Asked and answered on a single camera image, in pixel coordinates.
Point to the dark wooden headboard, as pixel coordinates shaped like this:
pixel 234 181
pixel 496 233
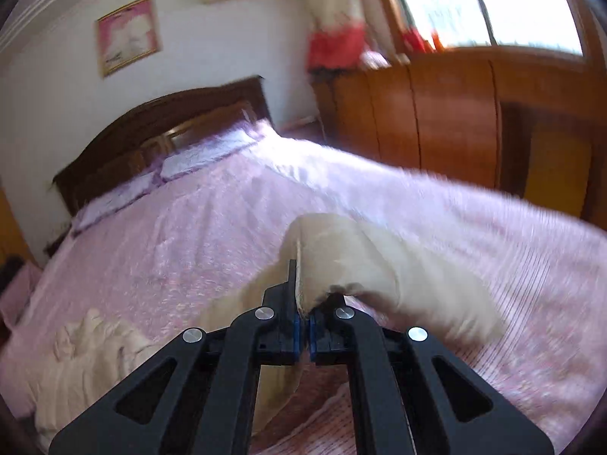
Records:
pixel 142 123

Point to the purple frilled pillow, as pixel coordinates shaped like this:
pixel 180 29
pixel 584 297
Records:
pixel 114 201
pixel 204 156

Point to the window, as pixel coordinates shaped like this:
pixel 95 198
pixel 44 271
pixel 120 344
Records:
pixel 521 4

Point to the bed with pink floral cover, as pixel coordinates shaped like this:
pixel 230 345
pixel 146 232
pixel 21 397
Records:
pixel 189 227

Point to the dark wooden nightstand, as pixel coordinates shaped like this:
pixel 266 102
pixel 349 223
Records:
pixel 298 128

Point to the small table with pink cloth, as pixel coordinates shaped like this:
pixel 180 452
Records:
pixel 19 294

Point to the floral curtain with red hem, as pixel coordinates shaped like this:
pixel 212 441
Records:
pixel 332 19

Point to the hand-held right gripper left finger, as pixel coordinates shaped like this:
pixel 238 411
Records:
pixel 295 337

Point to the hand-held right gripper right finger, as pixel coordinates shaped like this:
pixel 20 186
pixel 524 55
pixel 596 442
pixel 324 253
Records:
pixel 313 337

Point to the wooden low cabinet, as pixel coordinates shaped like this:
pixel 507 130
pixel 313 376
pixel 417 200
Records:
pixel 427 113

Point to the red box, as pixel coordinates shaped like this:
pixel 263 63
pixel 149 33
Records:
pixel 415 40

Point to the framed wall picture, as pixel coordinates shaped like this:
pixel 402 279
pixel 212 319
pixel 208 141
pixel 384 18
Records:
pixel 128 38

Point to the pile of clothes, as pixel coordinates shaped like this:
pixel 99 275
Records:
pixel 374 59

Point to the beige quilted blanket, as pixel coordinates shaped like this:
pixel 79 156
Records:
pixel 341 256

